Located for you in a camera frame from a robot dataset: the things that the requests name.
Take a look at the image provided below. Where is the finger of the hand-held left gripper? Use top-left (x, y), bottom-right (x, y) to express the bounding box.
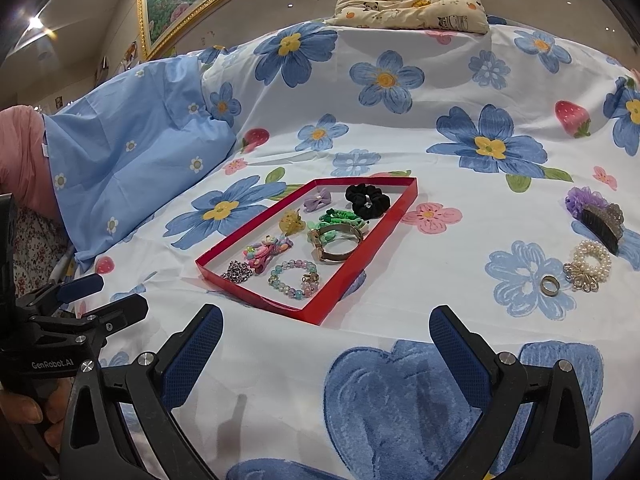
top-left (54, 274), bottom-right (105, 306)
top-left (82, 294), bottom-right (150, 347)

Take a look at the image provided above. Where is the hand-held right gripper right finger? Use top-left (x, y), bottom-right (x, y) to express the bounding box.
top-left (429, 305), bottom-right (594, 480)

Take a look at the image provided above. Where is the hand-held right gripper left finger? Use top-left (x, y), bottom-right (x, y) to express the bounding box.
top-left (57, 304), bottom-right (224, 480)

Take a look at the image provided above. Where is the silver chain bracelet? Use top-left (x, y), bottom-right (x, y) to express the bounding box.
top-left (220, 260), bottom-right (255, 284)

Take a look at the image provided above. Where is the pink hair clip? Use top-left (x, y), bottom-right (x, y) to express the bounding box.
top-left (243, 237), bottom-right (293, 276)

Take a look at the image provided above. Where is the colourful bead bracelet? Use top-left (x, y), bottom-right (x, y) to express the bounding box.
top-left (268, 259), bottom-right (321, 301)

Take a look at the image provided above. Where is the red shallow box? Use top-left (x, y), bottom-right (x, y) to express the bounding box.
top-left (195, 176), bottom-right (420, 326)

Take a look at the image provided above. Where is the gold wrist watch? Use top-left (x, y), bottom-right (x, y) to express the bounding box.
top-left (307, 223), bottom-right (365, 263)

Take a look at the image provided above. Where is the person's left hand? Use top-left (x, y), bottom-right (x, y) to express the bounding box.
top-left (0, 381), bottom-right (69, 454)

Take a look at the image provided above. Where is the small floral cloth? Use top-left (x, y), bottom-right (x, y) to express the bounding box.
top-left (12, 207), bottom-right (76, 301)

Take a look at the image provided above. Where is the pink pillow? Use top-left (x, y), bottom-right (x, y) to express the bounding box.
top-left (0, 106), bottom-right (58, 217)

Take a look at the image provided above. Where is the light blue pillow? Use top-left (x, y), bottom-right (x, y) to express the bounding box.
top-left (42, 52), bottom-right (238, 273)

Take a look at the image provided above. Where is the yellow hair claw clip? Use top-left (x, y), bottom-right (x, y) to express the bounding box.
top-left (278, 211), bottom-right (307, 237)

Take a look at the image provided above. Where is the black scrunchie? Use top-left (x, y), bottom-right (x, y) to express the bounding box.
top-left (345, 183), bottom-right (392, 220)

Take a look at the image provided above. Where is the dark hair claw clip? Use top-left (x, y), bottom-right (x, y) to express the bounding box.
top-left (580, 202), bottom-right (626, 254)

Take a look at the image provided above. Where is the purple bow hair clip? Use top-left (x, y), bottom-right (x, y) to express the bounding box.
top-left (303, 187), bottom-right (332, 212)

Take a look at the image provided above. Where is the purple scrunchie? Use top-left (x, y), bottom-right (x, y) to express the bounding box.
top-left (565, 186), bottom-right (608, 218)

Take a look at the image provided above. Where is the floral bedsheet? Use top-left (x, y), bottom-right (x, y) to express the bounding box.
top-left (65, 15), bottom-right (640, 480)

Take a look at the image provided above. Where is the beige printed cushion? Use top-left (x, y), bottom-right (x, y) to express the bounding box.
top-left (325, 0), bottom-right (491, 35)

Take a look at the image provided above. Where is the gold wire ornament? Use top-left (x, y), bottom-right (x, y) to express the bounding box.
top-left (563, 261), bottom-right (601, 294)

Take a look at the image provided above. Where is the pearl bracelet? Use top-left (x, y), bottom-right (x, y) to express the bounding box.
top-left (572, 241), bottom-right (613, 279)

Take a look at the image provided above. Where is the green braided bracelet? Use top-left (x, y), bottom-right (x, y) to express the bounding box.
top-left (319, 208), bottom-right (371, 233)

